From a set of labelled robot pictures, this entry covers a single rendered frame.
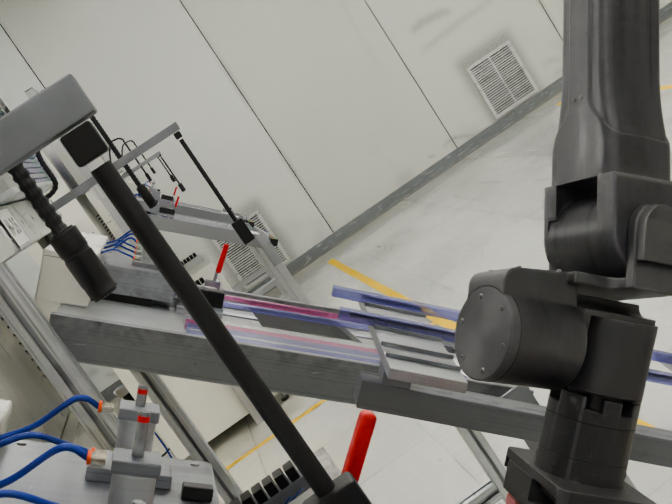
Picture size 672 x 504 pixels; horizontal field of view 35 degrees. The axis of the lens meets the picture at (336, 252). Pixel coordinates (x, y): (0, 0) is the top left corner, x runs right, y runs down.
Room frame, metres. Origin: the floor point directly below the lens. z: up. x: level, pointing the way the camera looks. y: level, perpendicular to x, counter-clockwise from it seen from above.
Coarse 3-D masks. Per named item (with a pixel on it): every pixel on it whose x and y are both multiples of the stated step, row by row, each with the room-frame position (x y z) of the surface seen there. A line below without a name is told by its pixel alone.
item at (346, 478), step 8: (344, 472) 0.38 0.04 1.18; (336, 480) 0.37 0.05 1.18; (344, 480) 0.37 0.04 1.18; (352, 480) 0.37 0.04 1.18; (336, 488) 0.37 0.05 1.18; (344, 488) 0.36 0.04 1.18; (352, 488) 0.36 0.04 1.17; (360, 488) 0.37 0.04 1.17; (312, 496) 0.37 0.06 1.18; (328, 496) 0.36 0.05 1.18; (336, 496) 0.36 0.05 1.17; (344, 496) 0.36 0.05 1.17; (352, 496) 0.36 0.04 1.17; (360, 496) 0.36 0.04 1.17
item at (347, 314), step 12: (348, 312) 1.03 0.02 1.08; (360, 312) 1.04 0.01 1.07; (372, 324) 1.03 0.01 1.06; (384, 324) 1.03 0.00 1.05; (396, 324) 1.03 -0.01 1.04; (408, 324) 1.03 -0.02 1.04; (420, 324) 1.03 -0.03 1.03; (444, 336) 1.03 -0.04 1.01; (648, 372) 1.02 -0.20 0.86; (660, 372) 1.03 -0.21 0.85
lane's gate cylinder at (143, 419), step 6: (138, 414) 0.51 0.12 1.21; (144, 414) 0.51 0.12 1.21; (138, 420) 0.51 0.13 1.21; (144, 420) 0.51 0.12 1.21; (138, 426) 0.51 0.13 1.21; (144, 426) 0.51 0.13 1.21; (138, 432) 0.51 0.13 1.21; (144, 432) 0.51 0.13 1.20; (138, 438) 0.51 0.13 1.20; (144, 438) 0.51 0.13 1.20; (138, 444) 0.50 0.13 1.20; (144, 444) 0.51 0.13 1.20; (132, 450) 0.51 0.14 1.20; (138, 450) 0.50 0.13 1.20; (144, 450) 0.51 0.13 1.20; (138, 456) 0.50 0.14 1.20
